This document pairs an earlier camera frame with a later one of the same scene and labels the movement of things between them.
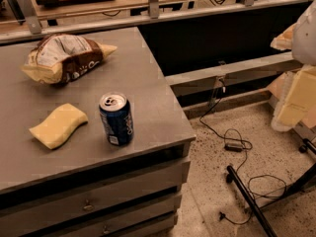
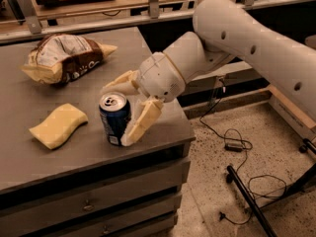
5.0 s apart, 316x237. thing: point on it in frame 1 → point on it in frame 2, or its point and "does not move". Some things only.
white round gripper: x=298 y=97 → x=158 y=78
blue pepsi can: x=117 y=116 does not move
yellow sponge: x=57 y=129 does not move
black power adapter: x=234 y=147 does not move
